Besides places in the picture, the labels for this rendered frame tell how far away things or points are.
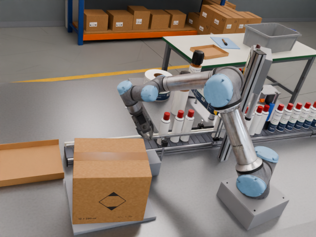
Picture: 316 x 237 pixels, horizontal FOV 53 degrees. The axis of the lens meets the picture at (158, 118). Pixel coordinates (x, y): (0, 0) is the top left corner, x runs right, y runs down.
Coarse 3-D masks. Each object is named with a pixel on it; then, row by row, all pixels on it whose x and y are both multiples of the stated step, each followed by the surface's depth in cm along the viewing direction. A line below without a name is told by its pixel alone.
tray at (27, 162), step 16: (0, 144) 160; (16, 144) 164; (32, 144) 167; (48, 144) 170; (0, 160) 156; (16, 160) 158; (32, 160) 160; (48, 160) 161; (0, 176) 148; (16, 176) 149; (32, 176) 146; (48, 176) 150
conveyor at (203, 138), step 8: (264, 128) 211; (192, 136) 191; (200, 136) 192; (208, 136) 193; (256, 136) 202; (152, 144) 178; (168, 144) 180; (176, 144) 182; (184, 144) 183; (72, 152) 162
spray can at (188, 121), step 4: (188, 112) 176; (192, 112) 174; (188, 116) 176; (192, 116) 176; (184, 120) 179; (188, 120) 176; (192, 120) 177; (184, 124) 179; (188, 124) 177; (192, 124) 179; (184, 128) 180; (188, 128) 179; (184, 132) 181; (188, 132) 181; (184, 136) 182; (188, 136) 183; (184, 140) 184; (188, 140) 186
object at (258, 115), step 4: (260, 108) 191; (256, 112) 193; (260, 112) 192; (256, 116) 193; (260, 116) 193; (256, 120) 195; (252, 124) 197; (256, 124) 196; (252, 128) 198; (256, 128) 199; (252, 132) 200
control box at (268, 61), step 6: (252, 48) 160; (264, 48) 161; (252, 54) 153; (270, 54) 156; (264, 60) 150; (270, 60) 149; (246, 66) 161; (264, 66) 151; (264, 72) 153; (258, 78) 155; (264, 78) 154; (258, 84) 157; (258, 90) 158
